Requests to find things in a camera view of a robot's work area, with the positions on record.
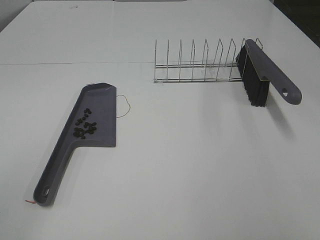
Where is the grey dustpan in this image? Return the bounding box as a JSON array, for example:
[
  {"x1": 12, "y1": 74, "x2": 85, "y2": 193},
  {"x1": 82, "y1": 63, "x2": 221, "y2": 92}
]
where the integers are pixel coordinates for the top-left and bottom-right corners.
[{"x1": 33, "y1": 82, "x2": 117, "y2": 207}]

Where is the pile of coffee beans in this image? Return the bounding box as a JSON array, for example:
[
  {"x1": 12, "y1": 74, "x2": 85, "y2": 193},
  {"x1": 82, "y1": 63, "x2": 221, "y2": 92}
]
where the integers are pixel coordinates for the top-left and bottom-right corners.
[{"x1": 72, "y1": 108, "x2": 97, "y2": 140}]

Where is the grey hand brush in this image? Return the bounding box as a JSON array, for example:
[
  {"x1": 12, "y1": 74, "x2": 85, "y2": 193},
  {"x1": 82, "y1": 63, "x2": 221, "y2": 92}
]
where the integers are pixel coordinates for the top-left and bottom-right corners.
[{"x1": 236, "y1": 39, "x2": 302, "y2": 107}]

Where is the metal wire rack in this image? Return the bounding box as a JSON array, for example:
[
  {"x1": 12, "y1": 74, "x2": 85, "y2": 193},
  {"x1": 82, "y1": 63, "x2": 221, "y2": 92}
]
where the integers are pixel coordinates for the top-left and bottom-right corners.
[{"x1": 153, "y1": 38, "x2": 249, "y2": 84}]

